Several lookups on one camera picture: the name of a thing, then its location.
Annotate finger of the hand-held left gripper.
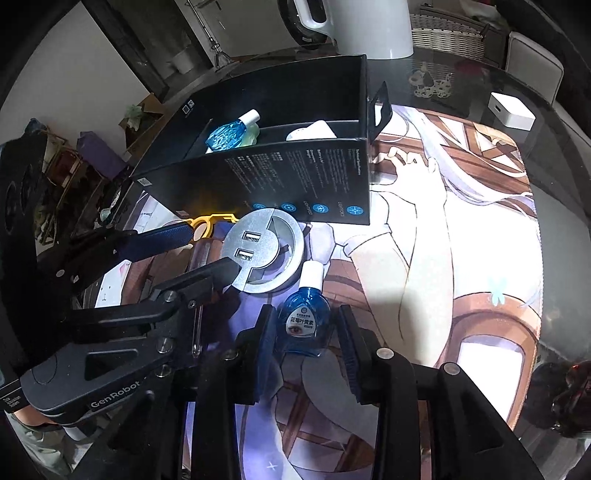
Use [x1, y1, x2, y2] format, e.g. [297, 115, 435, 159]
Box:
[37, 219, 197, 296]
[65, 256, 243, 344]

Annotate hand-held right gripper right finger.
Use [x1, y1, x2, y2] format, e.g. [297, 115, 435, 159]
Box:
[338, 305, 546, 480]

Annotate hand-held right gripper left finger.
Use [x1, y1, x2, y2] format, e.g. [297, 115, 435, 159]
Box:
[111, 302, 280, 480]

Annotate blue eye drop bottle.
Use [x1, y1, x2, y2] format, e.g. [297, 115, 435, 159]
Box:
[279, 260, 331, 358]
[204, 110, 262, 154]

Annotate round silver usb hub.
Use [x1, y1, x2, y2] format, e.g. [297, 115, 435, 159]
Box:
[223, 209, 305, 295]

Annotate black cardboard box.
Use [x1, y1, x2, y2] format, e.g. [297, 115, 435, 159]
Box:
[129, 54, 393, 227]

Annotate white rectangular case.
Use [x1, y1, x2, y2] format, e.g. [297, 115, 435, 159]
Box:
[285, 120, 336, 141]

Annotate yellow thread scissors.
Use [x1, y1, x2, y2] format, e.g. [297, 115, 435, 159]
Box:
[178, 212, 241, 241]

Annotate purple bag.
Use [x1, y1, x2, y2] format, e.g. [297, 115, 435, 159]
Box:
[78, 131, 127, 174]

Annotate brown cardboard box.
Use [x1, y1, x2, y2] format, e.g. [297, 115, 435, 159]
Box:
[119, 92, 169, 155]

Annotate shoe rack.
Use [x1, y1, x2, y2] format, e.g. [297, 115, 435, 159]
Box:
[28, 117, 112, 241]

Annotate printed desk mat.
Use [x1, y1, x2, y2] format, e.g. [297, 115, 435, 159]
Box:
[92, 104, 541, 480]

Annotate white bucket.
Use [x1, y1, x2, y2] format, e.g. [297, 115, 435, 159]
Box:
[168, 46, 192, 73]

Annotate floor mop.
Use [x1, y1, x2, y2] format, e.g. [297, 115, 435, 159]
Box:
[194, 0, 234, 70]

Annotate black framed glass door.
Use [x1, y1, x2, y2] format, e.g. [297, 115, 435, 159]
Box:
[81, 0, 185, 100]

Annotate black white spotted toy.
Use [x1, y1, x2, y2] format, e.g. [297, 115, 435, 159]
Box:
[409, 65, 455, 99]

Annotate white charger adapter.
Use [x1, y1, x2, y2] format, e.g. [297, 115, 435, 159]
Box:
[488, 92, 536, 129]

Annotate white electric kettle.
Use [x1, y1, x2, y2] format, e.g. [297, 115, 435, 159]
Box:
[277, 0, 414, 61]

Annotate white wicker basket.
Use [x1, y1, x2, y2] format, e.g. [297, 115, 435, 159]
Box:
[409, 13, 490, 58]

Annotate grey sofa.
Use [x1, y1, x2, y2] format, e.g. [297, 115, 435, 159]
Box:
[505, 30, 566, 104]

